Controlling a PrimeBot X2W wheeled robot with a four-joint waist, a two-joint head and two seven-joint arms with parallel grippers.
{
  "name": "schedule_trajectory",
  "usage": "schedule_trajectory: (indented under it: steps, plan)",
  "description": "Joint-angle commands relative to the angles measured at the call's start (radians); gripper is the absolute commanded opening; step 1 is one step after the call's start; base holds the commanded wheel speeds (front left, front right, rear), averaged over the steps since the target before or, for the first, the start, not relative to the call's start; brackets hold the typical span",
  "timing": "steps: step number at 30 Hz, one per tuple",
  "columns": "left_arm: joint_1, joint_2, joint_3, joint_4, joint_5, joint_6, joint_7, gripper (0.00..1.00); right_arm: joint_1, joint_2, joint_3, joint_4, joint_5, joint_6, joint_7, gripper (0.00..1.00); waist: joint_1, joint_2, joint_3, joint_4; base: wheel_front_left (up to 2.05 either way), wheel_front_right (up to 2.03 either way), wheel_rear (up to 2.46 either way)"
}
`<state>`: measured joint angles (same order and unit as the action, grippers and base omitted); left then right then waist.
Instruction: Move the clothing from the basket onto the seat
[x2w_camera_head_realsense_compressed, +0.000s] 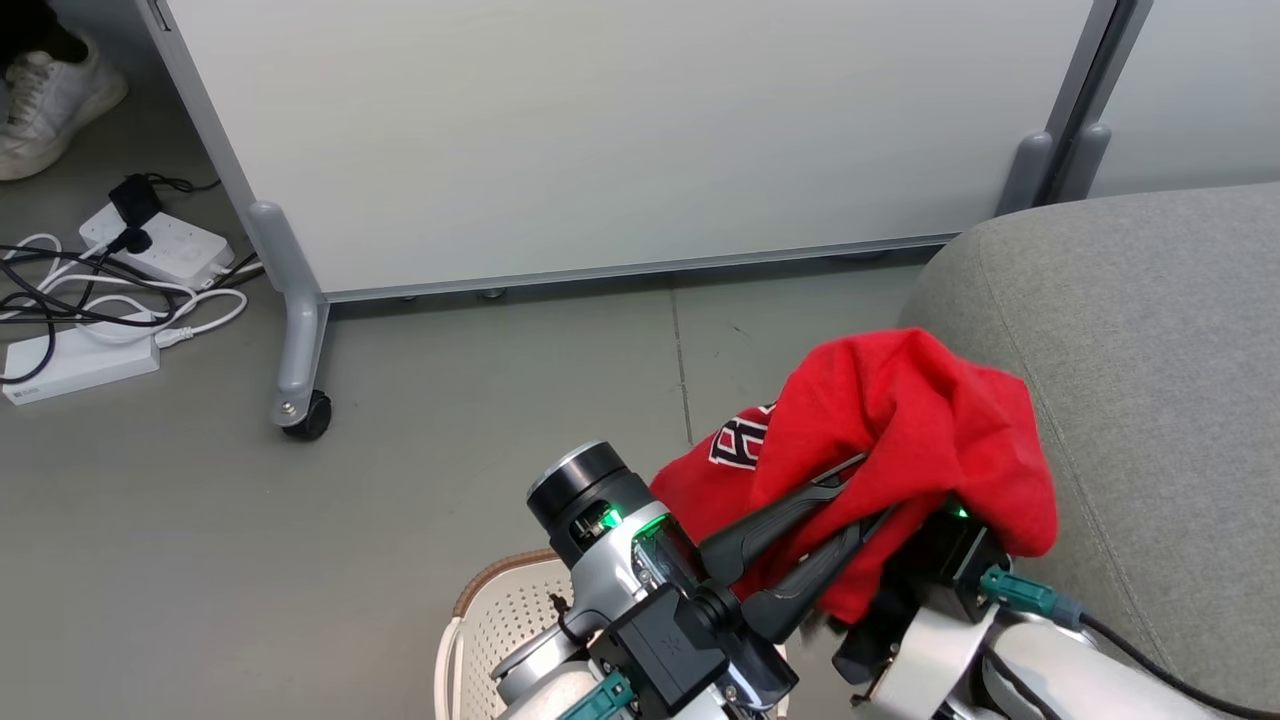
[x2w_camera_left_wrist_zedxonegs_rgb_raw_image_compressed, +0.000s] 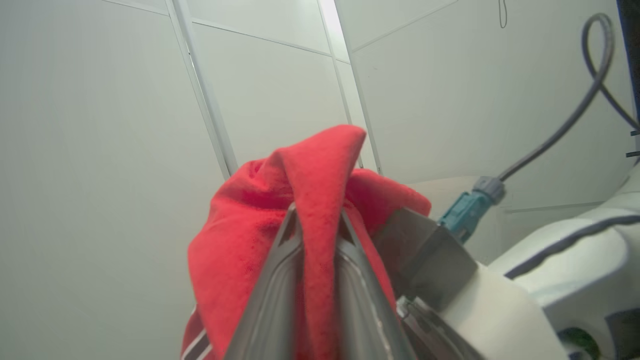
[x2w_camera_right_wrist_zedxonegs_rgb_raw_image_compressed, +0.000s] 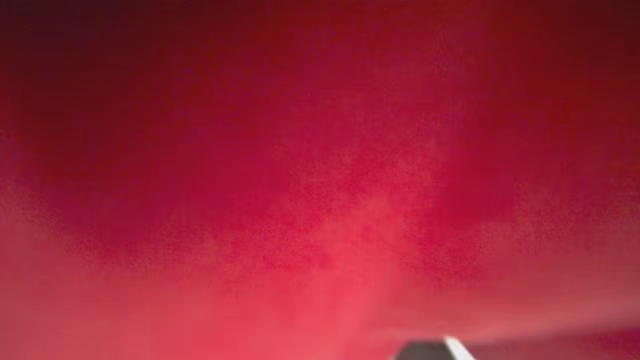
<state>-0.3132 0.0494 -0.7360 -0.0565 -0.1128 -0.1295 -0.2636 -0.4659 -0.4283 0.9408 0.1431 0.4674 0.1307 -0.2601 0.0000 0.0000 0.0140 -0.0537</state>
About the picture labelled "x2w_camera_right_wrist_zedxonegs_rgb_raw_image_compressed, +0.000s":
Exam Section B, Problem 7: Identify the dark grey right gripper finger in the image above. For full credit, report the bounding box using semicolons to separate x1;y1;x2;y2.
394;336;477;360

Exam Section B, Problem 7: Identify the red clothing item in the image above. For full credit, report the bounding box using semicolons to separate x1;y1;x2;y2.
0;0;640;360

